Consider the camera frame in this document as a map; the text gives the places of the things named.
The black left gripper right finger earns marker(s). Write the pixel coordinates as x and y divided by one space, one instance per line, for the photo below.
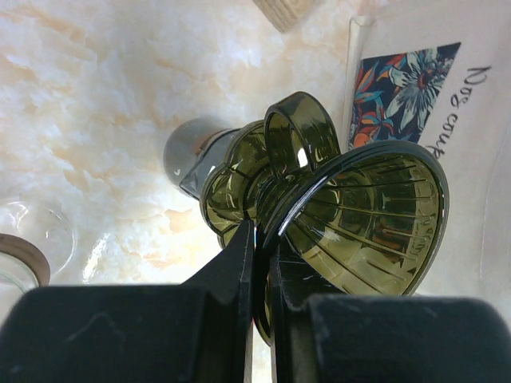
320 336

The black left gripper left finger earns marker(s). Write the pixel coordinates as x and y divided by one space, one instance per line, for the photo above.
197 331

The olive green coffee dripper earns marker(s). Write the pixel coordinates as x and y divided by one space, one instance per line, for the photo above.
368 221

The cream floral canvas tote bag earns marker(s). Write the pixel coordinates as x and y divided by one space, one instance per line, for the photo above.
437 73

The clear glass carafe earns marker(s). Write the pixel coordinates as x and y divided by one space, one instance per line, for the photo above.
37 241

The grey glass server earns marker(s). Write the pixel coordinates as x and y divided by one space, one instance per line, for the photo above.
193 151

